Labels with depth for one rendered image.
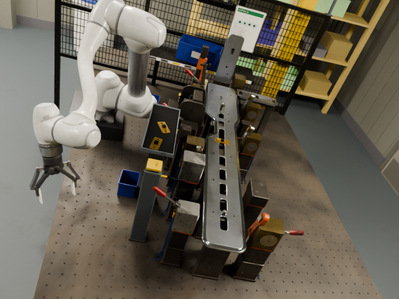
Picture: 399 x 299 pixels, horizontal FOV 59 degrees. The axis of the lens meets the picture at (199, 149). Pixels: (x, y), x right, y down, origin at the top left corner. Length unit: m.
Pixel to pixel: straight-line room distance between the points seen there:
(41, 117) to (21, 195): 1.47
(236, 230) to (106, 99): 1.09
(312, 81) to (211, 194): 3.47
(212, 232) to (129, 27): 0.92
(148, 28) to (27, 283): 1.63
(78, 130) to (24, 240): 1.38
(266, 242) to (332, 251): 0.66
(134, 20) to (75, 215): 0.94
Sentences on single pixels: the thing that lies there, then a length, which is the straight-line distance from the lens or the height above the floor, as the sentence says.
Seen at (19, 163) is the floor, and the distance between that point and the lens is 3.13.
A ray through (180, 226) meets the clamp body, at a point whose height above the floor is 0.98.
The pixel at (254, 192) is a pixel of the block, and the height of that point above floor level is 1.03.
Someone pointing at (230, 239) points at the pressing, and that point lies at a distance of 1.48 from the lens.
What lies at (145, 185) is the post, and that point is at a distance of 1.47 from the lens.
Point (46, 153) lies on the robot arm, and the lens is 1.54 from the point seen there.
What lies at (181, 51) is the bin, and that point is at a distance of 2.62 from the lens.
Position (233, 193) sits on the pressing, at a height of 1.00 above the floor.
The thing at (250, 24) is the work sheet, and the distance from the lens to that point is 2.73.
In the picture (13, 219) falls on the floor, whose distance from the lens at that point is 2.74.
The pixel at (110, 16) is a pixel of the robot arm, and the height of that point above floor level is 1.54.
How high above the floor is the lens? 2.10
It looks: 37 degrees down
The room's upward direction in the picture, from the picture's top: 18 degrees clockwise
